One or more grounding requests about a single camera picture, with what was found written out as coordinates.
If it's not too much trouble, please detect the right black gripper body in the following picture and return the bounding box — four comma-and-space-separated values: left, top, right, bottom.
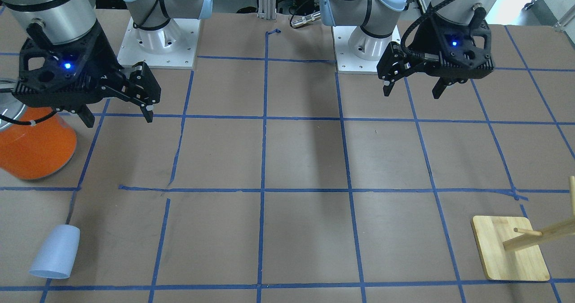
12, 21, 161, 112

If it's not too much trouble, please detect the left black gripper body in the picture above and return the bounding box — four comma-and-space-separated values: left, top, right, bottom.
376, 7, 495, 82

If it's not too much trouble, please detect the light blue plastic cup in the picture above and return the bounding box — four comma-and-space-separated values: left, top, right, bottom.
28, 224, 80, 279

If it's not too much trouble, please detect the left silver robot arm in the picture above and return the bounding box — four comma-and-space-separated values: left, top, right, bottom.
319, 0, 497, 99

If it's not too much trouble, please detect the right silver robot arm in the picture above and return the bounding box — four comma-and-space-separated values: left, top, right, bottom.
1, 0, 213, 127

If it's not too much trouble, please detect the wooden cup rack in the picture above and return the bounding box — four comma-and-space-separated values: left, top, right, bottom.
467, 176, 574, 282

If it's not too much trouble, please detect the orange cylindrical container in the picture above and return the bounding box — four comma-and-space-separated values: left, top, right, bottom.
0, 78, 77, 180

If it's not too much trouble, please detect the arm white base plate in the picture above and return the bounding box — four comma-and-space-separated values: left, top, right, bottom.
332, 26, 400, 75
117, 19, 201, 69

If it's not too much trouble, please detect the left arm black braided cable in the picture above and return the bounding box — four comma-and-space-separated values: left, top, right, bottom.
401, 0, 495, 62

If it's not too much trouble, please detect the silver cable connector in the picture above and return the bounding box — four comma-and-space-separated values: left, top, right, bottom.
290, 11, 322, 29

